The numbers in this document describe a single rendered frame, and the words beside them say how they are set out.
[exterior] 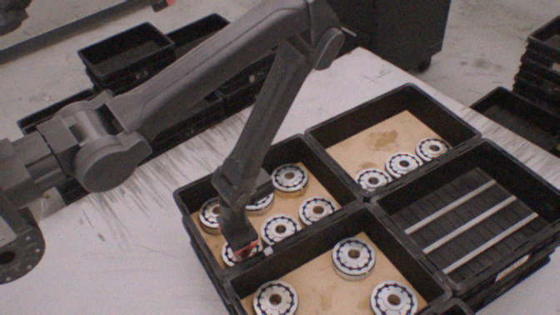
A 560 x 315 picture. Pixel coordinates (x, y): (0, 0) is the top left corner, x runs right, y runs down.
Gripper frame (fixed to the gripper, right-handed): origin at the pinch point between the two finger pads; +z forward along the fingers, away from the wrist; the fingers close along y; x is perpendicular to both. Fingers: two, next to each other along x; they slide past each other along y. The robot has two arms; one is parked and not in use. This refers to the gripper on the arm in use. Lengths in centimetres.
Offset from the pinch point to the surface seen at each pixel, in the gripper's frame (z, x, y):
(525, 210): 4, -69, -26
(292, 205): 4.2, -18.7, 7.8
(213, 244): 4.3, 4.8, 7.5
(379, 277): 3.8, -25.2, -22.2
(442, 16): 48, -176, 112
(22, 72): 90, 50, 267
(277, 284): 1.2, -3.2, -12.6
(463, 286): -6, -35, -37
